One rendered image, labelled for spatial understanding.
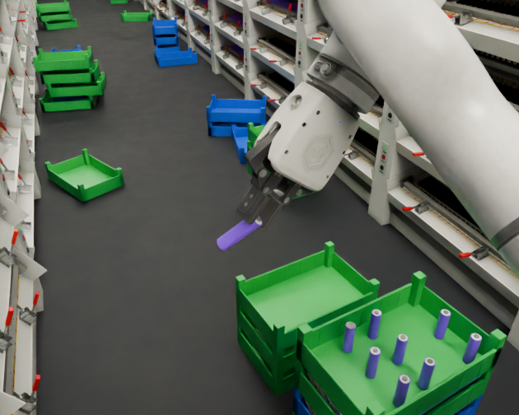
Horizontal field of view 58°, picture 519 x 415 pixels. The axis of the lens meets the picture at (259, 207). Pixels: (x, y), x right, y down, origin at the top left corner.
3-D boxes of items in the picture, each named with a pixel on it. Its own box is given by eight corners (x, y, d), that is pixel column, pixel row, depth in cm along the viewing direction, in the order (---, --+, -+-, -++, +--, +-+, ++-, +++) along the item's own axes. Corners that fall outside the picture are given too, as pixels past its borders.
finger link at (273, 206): (292, 184, 55) (261, 230, 57) (308, 193, 58) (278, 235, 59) (278, 172, 58) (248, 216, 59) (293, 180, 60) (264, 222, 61)
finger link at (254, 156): (249, 137, 49) (250, 181, 53) (308, 119, 53) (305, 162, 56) (244, 132, 50) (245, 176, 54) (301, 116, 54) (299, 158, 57)
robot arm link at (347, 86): (352, 67, 47) (334, 92, 48) (391, 104, 53) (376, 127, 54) (303, 44, 53) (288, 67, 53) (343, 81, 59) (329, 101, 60)
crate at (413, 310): (369, 448, 72) (376, 417, 67) (295, 356, 86) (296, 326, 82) (495, 366, 84) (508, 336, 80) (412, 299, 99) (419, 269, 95)
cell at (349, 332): (343, 324, 84) (339, 348, 87) (349, 330, 83) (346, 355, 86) (351, 319, 85) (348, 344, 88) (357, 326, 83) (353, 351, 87)
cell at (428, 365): (423, 392, 80) (430, 366, 76) (414, 384, 81) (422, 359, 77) (430, 387, 80) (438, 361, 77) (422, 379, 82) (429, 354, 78)
